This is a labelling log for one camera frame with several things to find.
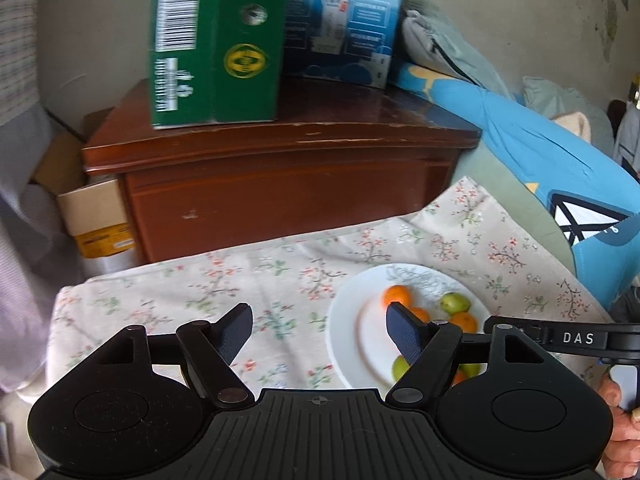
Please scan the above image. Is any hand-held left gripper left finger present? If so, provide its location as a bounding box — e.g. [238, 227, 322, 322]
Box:
[95, 303, 256, 408]

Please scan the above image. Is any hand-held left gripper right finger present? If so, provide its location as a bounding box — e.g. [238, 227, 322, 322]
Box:
[386, 302, 548, 406]

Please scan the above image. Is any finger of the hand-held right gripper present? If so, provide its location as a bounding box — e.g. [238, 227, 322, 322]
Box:
[484, 316, 551, 347]

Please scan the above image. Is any white plate with rose print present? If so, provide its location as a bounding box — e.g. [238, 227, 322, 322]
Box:
[326, 263, 493, 391]

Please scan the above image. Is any person's right hand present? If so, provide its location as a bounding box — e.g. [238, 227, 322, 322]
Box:
[599, 375, 640, 480]

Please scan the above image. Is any floral beige tablecloth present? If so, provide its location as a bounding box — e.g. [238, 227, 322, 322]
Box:
[50, 176, 616, 401]

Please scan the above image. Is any brown wooden nightstand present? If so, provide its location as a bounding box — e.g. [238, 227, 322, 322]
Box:
[81, 77, 483, 265]

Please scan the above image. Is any green bed sheet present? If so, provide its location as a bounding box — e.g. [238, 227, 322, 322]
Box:
[452, 140, 576, 276]

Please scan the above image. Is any yellow label box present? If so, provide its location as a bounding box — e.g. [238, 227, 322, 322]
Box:
[75, 224, 137, 259]

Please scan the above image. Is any brown cardboard box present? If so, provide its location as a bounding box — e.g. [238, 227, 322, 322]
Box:
[30, 109, 132, 238]

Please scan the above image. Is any blue printed blanket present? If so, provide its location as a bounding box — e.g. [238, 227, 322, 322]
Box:
[390, 62, 640, 311]

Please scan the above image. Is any white garment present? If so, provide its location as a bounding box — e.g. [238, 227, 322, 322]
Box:
[612, 100, 640, 181]

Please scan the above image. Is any grey pillow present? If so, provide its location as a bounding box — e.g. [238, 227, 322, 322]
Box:
[522, 76, 616, 151]

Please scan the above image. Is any checked grey cloth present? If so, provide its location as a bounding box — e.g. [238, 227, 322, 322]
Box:
[0, 0, 88, 411]

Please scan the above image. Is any green carton box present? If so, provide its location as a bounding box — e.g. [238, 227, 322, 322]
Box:
[147, 0, 292, 131]

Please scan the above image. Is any blue carton box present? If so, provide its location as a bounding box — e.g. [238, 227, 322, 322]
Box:
[282, 0, 405, 90]

